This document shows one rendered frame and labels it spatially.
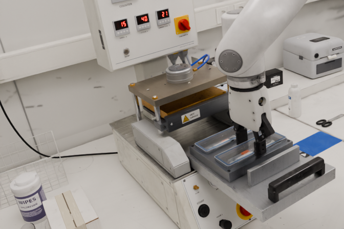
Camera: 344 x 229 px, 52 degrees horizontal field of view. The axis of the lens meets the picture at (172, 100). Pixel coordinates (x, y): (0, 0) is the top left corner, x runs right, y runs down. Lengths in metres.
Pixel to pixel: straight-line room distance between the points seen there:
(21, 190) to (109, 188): 0.29
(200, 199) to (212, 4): 1.01
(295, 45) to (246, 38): 1.23
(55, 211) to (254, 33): 0.75
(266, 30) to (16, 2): 1.02
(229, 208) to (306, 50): 1.03
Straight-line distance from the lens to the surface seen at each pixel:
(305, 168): 0.80
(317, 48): 1.80
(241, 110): 0.81
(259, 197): 0.78
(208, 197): 0.97
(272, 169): 0.83
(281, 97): 1.65
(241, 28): 0.65
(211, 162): 0.85
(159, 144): 0.94
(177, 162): 0.91
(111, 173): 1.35
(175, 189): 0.93
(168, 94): 0.96
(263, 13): 0.66
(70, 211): 1.08
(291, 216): 1.07
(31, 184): 1.17
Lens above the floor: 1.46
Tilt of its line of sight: 23 degrees down
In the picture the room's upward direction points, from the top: 9 degrees counter-clockwise
